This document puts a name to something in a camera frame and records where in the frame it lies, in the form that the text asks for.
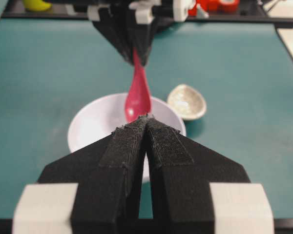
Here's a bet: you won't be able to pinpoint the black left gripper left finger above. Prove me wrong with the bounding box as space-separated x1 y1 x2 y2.
12 114 147 234

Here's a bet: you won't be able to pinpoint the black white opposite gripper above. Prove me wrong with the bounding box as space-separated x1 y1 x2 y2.
87 0 196 66

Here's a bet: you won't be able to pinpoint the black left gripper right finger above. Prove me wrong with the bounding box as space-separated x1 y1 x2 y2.
146 114 275 234

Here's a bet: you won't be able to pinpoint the pink plastic spoon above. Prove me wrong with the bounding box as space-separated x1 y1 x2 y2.
125 48 151 122

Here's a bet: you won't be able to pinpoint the white round bowl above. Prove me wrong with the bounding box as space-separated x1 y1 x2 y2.
67 92 187 184

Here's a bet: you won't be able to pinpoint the small crackle-glaze cream bowl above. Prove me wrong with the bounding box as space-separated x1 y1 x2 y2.
167 84 207 121

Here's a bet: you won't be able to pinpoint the red plastic cup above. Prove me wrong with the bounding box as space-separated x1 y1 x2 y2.
188 0 209 18

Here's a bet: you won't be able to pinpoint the red tape roll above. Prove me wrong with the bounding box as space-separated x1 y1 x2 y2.
218 0 240 13

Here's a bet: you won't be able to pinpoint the stacked yellow-green cups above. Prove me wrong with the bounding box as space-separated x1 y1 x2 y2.
22 0 52 12

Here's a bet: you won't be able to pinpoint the metal corner bracket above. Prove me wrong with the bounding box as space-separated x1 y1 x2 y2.
196 5 209 19

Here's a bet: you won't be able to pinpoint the black aluminium rail frame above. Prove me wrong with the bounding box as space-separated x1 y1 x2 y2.
1 0 293 27

